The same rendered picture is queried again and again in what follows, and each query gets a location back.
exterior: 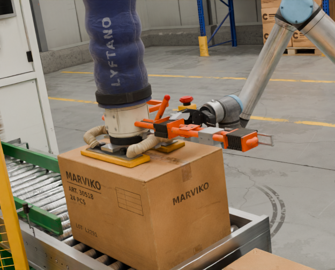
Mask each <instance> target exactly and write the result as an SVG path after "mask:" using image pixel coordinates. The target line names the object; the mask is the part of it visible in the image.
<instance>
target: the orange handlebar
mask: <svg viewBox="0 0 335 270"><path fill-rule="evenodd" d="M146 103H147V104H150V105H154V106H151V107H149V113H151V112H154V111H157V110H159V108H160V106H161V103H162V101H160V100H149V101H148V102H146ZM143 121H147V122H154V120H152V119H145V118H144V119H143ZM134 125H135V126H137V127H140V128H146V129H152V130H154V127H153V124H151V123H145V122H139V121H136V122H135V123H134ZM202 129H205V128H202V127H200V125H194V124H189V125H183V124H180V125H179V127H178V128H176V127H173V128H171V133H176V134H181V135H180V137H186V138H191V137H197V138H198V131H200V130H202ZM225 133H227V132H226V131H222V132H221V135H218V134H214V135H213V138H212V139H213V140H214V141H220V142H223V141H224V139H223V134H225ZM257 143H258V138H257V137H253V138H252V139H249V140H247V142H246V145H247V146H253V145H255V144H257Z"/></svg>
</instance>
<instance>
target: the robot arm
mask: <svg viewBox="0 0 335 270"><path fill-rule="evenodd" d="M274 18H275V21H276V23H275V24H274V26H273V28H272V31H271V33H270V35H269V37H268V38H267V40H266V42H265V44H264V47H263V49H262V51H261V52H260V54H259V56H258V58H257V60H256V62H255V65H254V67H253V68H252V70H251V72H250V74H249V76H248V78H247V81H246V82H245V84H244V86H243V88H242V90H241V92H240V94H239V97H237V96H236V95H226V96H224V97H221V98H219V99H216V100H211V101H210V102H207V103H205V104H203V105H202V107H201V108H200V109H189V108H186V109H183V110H180V111H177V112H178V113H177V114H170V115H172V117H171V118H170V119H169V120H174V121H175V120H177V119H181V118H184V125H189V124H194V125H200V128H201V127H202V124H203V123H204V124H205V125H207V123H211V124H214V125H215V127H216V123H218V127H219V128H220V129H224V131H226V132H230V131H228V130H225V128H230V129H240V128H245V127H246V126H247V123H248V121H249V119H250V116H251V114H252V112H253V110H254V109H255V107H256V105H257V103H258V101H259V99H260V97H261V95H262V94H263V92H264V89H265V87H266V85H267V83H268V82H269V80H270V78H271V76H272V74H273V72H274V70H275V68H276V66H277V64H278V63H279V61H280V59H281V57H282V55H283V53H284V51H285V49H286V47H287V45H288V43H289V41H290V39H291V37H292V35H293V33H294V32H295V31H297V30H298V31H299V32H301V33H302V34H303V35H304V36H305V37H306V38H307V39H309V40H310V41H311V42H312V43H313V44H314V45H315V46H316V47H317V48H318V49H319V50H320V51H321V52H322V53H323V54H324V55H325V56H326V57H327V58H328V59H329V60H330V61H331V62H332V63H333V64H334V65H335V22H334V21H333V20H332V19H331V18H330V17H329V16H328V15H327V14H326V13H325V12H324V11H323V9H322V8H321V7H320V6H319V5H318V4H317V3H316V2H315V1H314V0H282V1H281V3H280V6H279V8H278V10H277V12H276V14H275V16H274Z"/></svg>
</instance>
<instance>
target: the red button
mask: <svg viewBox="0 0 335 270"><path fill-rule="evenodd" d="M179 100H180V102H181V103H183V105H184V106H189V105H191V101H193V97H192V96H183V97H180V99H179Z"/></svg>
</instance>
